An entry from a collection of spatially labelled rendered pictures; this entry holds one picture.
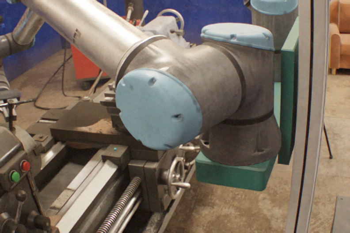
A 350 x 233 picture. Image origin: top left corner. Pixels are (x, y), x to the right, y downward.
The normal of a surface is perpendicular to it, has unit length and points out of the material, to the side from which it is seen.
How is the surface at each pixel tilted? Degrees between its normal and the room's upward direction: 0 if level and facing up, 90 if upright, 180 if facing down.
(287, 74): 90
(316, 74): 90
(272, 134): 70
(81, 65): 90
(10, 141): 45
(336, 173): 0
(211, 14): 90
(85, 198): 36
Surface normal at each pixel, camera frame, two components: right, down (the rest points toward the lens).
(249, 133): 0.00, 0.13
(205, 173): -0.40, 0.46
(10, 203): 0.94, 0.07
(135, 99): -0.65, 0.43
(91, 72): 0.01, 0.46
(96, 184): 0.47, -0.67
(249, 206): -0.09, -0.88
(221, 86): 0.59, -0.11
